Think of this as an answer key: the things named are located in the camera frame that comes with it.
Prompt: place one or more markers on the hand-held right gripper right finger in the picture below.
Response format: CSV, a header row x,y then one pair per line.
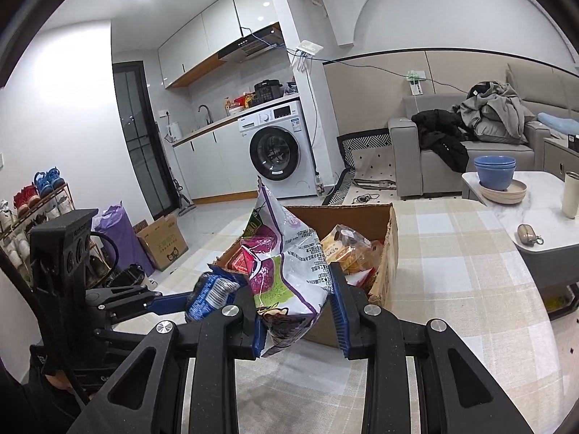
x,y
339,316

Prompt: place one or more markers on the black patterned chair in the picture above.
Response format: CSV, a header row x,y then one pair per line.
x,y
366,162

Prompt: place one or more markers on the black glass door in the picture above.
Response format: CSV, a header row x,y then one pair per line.
x,y
135,144

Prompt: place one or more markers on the white washing machine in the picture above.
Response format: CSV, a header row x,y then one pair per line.
x,y
276,149

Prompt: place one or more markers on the white upper cabinets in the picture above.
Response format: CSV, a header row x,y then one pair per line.
x,y
208,31

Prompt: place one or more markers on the brown cardboard box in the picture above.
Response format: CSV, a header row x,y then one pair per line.
x,y
384,275

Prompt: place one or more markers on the green wall socket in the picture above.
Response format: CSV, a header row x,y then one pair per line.
x,y
416,82

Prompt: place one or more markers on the clear plastic bottle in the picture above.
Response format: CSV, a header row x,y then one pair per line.
x,y
320,185

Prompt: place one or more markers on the small key pouch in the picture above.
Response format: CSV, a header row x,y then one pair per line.
x,y
528,234

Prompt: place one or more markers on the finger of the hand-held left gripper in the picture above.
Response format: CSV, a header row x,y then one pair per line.
x,y
122,332
174,303

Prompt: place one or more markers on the white dotted floor rug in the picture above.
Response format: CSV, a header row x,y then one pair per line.
x,y
563,357

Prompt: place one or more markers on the black jacket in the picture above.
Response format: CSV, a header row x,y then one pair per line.
x,y
441,138

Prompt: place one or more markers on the white cabinets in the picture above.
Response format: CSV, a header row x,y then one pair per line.
x,y
208,162
208,31

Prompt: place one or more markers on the person's left forearm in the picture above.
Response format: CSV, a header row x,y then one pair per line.
x,y
27,409

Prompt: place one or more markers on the grey clothes pile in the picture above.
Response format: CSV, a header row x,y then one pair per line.
x,y
497,113

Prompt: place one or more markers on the purple bag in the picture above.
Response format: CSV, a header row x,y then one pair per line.
x,y
117,235

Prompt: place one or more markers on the red bag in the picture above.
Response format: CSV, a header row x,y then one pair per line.
x,y
244,101

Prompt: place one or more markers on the wooden shoe rack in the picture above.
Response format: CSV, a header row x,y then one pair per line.
x,y
63,199

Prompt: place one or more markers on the light blue pillow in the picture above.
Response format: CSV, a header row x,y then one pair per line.
x,y
558,123

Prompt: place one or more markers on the white kettle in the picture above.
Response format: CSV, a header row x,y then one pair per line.
x,y
174,132

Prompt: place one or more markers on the kitchen faucet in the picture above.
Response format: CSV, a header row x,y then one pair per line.
x,y
206,113

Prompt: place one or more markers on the white marble coffee table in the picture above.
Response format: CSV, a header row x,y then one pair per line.
x,y
538,208

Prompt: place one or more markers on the person's left hand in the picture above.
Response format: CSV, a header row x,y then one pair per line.
x,y
59,379

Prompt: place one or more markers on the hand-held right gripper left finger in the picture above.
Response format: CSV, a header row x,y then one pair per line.
x,y
260,334

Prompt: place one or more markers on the black range hood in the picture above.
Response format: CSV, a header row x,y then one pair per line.
x,y
251,45

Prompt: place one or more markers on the purple printed packet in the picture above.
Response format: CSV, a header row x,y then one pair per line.
x,y
289,257

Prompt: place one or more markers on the stick vacuum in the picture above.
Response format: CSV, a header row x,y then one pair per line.
x,y
183,201

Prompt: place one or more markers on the white lower cabinets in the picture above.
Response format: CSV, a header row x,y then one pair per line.
x,y
208,162

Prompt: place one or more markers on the yellow bottle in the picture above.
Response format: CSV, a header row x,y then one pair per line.
x,y
227,106

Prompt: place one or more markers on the small printed cardboard box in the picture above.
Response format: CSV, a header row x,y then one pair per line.
x,y
165,244

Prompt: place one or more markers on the blue bowl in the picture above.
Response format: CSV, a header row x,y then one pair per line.
x,y
494,160
495,178

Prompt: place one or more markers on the grey side cabinet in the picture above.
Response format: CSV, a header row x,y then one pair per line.
x,y
561,158

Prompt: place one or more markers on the grey sofa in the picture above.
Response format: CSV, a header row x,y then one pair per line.
x,y
533,86

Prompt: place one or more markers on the orange packet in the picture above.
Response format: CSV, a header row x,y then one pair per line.
x,y
353,248

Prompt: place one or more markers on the white tumbler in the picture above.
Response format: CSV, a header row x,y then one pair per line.
x,y
571,196

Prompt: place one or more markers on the beige plate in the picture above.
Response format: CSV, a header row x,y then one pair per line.
x,y
518,192

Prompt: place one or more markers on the black pressure cooker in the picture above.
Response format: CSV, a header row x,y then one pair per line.
x,y
268,91

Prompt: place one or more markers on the blue packet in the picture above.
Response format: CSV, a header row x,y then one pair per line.
x,y
212,294

